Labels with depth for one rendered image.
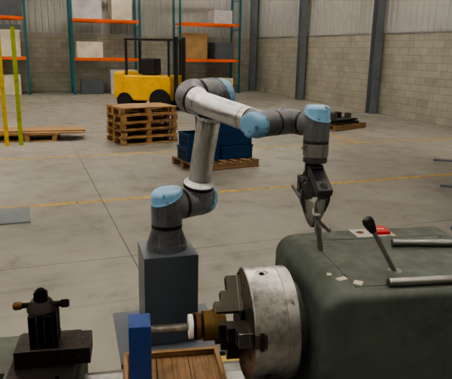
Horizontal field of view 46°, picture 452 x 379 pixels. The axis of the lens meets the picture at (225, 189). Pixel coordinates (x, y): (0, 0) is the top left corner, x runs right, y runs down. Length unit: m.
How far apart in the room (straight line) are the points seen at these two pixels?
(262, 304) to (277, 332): 0.08
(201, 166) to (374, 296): 0.87
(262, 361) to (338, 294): 0.27
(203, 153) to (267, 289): 0.70
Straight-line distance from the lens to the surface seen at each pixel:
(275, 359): 1.47
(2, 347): 1.87
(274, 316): 1.43
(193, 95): 1.77
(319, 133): 1.57
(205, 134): 1.94
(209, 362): 1.77
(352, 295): 1.39
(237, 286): 1.58
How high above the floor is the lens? 1.83
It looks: 15 degrees down
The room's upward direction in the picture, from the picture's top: 1 degrees clockwise
